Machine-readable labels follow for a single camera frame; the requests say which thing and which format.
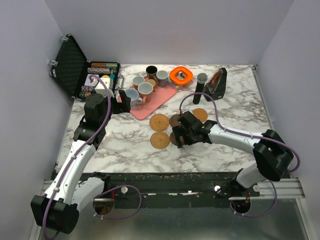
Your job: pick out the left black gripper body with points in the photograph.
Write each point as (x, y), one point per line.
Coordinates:
(116, 107)

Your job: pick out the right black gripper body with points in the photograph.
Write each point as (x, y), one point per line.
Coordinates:
(183, 132)

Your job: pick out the dark wood coaster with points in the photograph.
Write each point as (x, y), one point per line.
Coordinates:
(174, 120)
(173, 139)

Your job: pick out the light wood coaster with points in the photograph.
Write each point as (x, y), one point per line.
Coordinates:
(200, 114)

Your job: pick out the small woven rattan coaster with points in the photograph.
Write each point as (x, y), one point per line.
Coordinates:
(160, 140)

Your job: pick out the large woven rattan coaster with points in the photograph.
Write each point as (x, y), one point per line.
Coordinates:
(159, 122)

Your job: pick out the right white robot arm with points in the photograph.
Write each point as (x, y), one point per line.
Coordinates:
(272, 156)

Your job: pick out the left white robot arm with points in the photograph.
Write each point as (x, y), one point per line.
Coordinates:
(59, 207)

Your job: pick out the small tan cup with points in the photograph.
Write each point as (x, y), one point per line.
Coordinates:
(152, 82)

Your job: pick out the light blue mug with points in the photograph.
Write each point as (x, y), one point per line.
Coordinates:
(134, 96)

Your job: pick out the pink mug front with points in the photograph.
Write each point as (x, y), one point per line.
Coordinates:
(145, 91)

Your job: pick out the pink mug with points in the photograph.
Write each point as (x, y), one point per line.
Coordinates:
(137, 80)
(145, 91)

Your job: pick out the pink mug back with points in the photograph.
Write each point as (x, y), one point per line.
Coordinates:
(137, 80)

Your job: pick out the pink serving tray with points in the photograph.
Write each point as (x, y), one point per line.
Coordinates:
(159, 97)

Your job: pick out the black gold mug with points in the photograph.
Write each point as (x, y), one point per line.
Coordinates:
(151, 72)

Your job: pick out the grey mug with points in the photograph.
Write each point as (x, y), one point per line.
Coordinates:
(163, 78)

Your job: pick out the orange lid container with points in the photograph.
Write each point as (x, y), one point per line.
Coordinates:
(181, 77)

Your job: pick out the black poker chip case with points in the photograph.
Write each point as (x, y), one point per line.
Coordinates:
(71, 70)

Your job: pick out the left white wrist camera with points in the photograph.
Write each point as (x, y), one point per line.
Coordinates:
(101, 88)

